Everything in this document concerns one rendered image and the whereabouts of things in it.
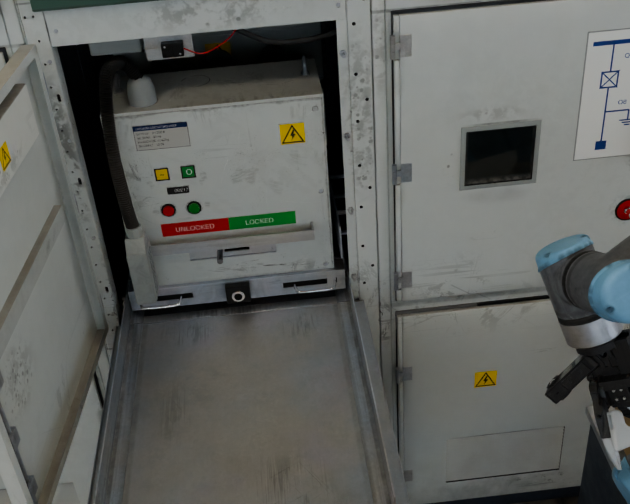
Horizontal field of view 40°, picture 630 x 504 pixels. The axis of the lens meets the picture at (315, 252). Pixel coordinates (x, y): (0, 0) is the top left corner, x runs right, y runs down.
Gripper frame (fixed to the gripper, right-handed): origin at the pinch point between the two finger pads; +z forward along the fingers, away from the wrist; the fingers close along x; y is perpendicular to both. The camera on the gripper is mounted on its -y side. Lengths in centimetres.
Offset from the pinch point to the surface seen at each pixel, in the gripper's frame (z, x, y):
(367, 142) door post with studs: -56, 43, -46
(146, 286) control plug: -46, 14, -99
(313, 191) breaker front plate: -50, 43, -64
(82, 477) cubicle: 1, 14, -154
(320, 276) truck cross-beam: -28, 45, -74
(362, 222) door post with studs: -38, 46, -57
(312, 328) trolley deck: -19, 35, -75
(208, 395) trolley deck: -20, 5, -87
